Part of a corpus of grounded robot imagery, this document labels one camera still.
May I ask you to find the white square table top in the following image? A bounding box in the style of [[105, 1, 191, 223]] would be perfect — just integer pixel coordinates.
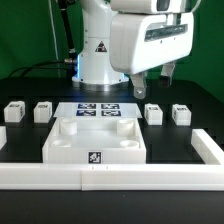
[[42, 118, 146, 165]]

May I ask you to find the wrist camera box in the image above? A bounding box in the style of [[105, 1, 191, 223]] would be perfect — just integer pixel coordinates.
[[110, 0, 191, 14]]

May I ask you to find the white marker sheet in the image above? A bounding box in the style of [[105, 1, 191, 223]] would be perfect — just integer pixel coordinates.
[[54, 102, 142, 118]]

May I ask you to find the white hanging cable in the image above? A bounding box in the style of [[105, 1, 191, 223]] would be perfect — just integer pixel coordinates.
[[47, 0, 62, 78]]

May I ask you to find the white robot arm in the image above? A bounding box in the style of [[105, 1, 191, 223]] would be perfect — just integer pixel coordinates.
[[56, 0, 201, 99]]

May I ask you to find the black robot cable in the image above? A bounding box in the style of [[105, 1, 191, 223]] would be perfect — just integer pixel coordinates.
[[7, 0, 78, 78]]

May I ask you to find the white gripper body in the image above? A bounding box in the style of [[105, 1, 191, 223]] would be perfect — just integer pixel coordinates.
[[109, 13, 194, 74]]

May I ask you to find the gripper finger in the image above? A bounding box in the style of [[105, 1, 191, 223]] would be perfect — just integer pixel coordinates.
[[158, 61, 176, 88], [130, 72, 147, 99]]

